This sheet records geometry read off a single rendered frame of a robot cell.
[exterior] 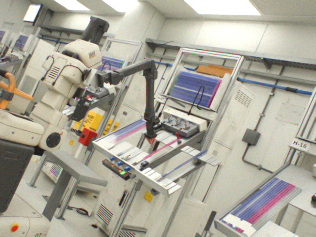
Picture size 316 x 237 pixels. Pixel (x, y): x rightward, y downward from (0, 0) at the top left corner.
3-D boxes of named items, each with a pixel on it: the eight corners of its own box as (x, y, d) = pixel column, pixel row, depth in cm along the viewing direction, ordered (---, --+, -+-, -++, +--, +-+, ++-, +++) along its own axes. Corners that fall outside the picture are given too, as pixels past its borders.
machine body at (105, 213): (127, 265, 266) (160, 192, 268) (86, 222, 319) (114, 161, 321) (180, 269, 309) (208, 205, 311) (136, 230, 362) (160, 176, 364)
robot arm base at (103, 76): (88, 70, 211) (101, 75, 205) (98, 67, 217) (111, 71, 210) (89, 83, 215) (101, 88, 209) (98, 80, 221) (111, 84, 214)
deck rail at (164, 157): (138, 177, 250) (137, 170, 248) (137, 176, 252) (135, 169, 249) (206, 136, 286) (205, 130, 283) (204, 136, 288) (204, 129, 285)
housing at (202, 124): (201, 138, 286) (199, 124, 280) (164, 123, 323) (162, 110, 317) (208, 135, 290) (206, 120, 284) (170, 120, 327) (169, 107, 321)
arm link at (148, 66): (147, 54, 248) (158, 57, 242) (147, 71, 254) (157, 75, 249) (100, 70, 218) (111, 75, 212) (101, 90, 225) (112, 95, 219)
